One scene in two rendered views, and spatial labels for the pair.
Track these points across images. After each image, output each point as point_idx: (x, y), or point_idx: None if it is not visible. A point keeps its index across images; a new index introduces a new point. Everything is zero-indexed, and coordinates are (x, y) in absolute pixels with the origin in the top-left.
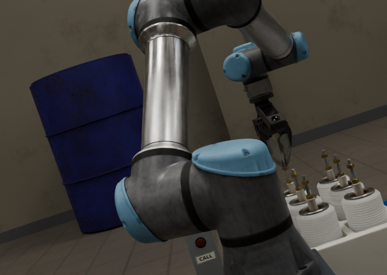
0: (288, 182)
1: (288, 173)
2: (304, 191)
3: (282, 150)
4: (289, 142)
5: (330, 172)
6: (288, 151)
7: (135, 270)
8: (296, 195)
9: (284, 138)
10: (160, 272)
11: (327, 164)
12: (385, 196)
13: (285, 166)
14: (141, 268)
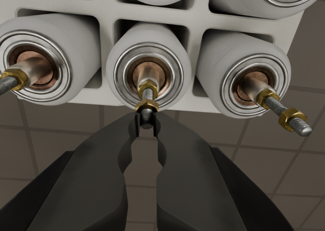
0: (154, 83)
1: (145, 96)
2: (124, 45)
3: (129, 160)
4: (64, 164)
5: (18, 64)
6: (103, 132)
7: (292, 221)
8: (152, 36)
9: (79, 202)
10: (279, 197)
11: (5, 79)
12: (14, 187)
13: (144, 109)
14: (287, 219)
